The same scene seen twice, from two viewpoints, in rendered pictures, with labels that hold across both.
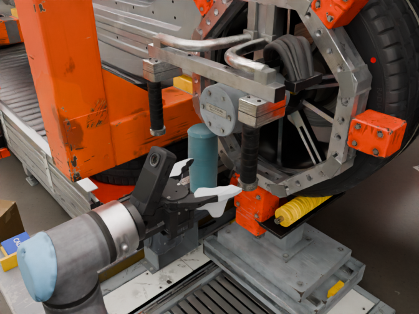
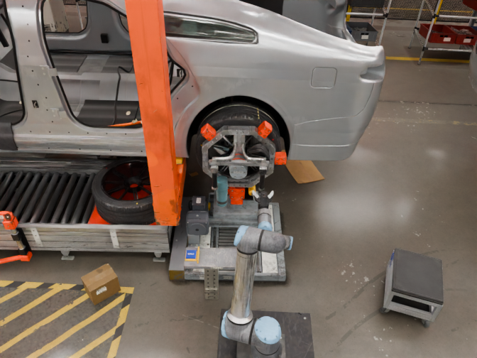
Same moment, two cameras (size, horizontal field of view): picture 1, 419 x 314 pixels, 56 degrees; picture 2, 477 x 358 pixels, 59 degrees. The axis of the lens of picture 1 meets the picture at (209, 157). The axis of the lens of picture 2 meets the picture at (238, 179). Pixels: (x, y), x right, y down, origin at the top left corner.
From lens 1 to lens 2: 2.46 m
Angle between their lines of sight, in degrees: 41
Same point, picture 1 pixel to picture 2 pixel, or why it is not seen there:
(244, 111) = (262, 171)
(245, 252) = (231, 214)
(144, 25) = (141, 141)
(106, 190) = not seen: hidden behind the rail
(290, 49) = (263, 150)
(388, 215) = not seen: hidden behind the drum
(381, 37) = (274, 133)
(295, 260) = (247, 206)
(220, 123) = (240, 175)
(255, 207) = (241, 194)
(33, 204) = (91, 266)
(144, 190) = (264, 202)
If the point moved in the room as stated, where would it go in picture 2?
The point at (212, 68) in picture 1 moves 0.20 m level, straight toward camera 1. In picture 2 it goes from (244, 163) to (266, 176)
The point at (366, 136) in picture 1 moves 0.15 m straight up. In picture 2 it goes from (280, 160) to (282, 144)
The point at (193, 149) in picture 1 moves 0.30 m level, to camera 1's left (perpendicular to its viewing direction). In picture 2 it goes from (223, 187) to (194, 207)
